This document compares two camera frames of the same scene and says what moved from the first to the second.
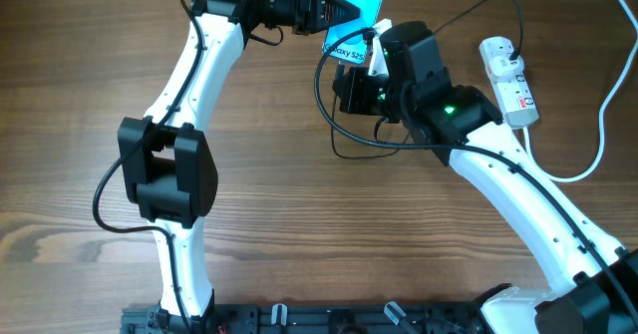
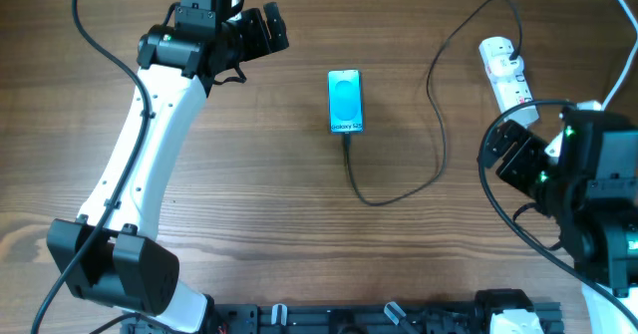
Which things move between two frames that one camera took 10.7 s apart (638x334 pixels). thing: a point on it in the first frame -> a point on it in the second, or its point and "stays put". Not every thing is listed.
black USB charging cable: [333, 133] -> [436, 106]
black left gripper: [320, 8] -> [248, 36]
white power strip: [512, 98] stays put
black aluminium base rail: [314, 318] stays put
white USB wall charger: [503, 65] stays put
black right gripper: [356, 91] -> [511, 151]
